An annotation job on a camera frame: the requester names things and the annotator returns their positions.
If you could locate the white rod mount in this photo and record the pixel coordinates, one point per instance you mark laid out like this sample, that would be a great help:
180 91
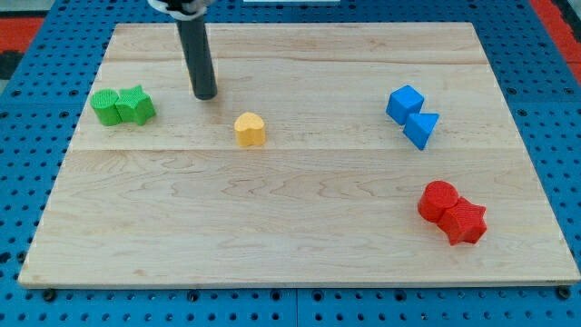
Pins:
182 10

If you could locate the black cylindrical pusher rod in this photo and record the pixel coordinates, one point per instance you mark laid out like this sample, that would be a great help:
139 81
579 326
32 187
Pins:
197 55

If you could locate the green star block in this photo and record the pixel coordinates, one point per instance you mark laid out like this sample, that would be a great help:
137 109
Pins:
135 105

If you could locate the red star block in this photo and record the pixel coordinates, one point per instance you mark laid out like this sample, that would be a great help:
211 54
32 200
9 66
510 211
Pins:
464 222

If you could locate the green cylinder block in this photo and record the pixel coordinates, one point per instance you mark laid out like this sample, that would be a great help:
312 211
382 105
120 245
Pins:
104 104

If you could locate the yellow heart block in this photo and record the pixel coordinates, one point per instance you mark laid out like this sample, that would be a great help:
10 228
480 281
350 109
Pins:
249 130

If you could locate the wooden board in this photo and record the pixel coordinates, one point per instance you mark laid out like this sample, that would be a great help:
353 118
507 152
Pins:
329 200

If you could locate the blue cube block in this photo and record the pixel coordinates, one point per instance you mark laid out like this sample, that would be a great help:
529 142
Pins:
404 101

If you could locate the blue triangle block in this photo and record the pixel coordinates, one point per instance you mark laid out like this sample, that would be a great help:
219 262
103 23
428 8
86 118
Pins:
419 128

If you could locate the red cylinder block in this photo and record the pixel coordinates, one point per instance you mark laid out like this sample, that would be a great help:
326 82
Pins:
437 197

